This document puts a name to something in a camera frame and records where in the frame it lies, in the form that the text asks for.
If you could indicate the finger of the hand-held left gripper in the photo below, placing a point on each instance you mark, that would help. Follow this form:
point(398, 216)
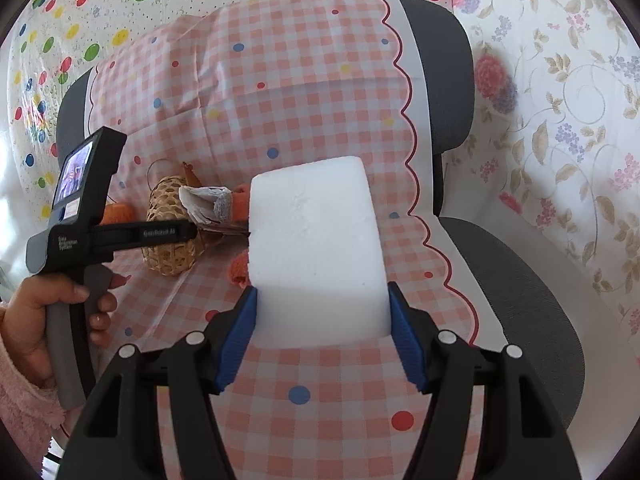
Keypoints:
point(227, 230)

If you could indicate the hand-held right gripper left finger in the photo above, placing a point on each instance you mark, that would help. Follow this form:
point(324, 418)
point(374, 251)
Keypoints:
point(237, 340)

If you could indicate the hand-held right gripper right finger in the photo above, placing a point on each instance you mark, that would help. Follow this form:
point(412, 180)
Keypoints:
point(405, 340)

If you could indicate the grey paper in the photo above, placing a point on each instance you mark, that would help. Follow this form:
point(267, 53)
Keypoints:
point(200, 202)

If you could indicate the white foam block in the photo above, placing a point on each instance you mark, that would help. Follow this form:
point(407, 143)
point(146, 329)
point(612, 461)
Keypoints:
point(315, 240)

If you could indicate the person's left forearm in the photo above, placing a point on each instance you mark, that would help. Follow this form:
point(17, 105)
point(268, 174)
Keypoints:
point(25, 410)

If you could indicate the person's left hand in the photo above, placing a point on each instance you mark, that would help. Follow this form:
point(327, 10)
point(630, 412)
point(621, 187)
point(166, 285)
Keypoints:
point(30, 320)

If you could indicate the orange cloth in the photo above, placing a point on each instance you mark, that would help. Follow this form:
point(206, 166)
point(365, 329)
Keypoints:
point(239, 270)

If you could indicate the small wicker basket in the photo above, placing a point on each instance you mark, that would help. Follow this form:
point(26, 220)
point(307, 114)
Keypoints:
point(170, 260)

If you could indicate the grey office chair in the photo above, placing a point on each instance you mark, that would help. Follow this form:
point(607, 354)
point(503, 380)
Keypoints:
point(515, 285)

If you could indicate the pink checked plastic sheet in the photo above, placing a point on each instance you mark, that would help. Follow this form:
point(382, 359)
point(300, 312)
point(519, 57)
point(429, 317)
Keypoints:
point(300, 110)

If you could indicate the floral print sheet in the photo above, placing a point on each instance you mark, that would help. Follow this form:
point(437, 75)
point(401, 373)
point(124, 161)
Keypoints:
point(575, 110)

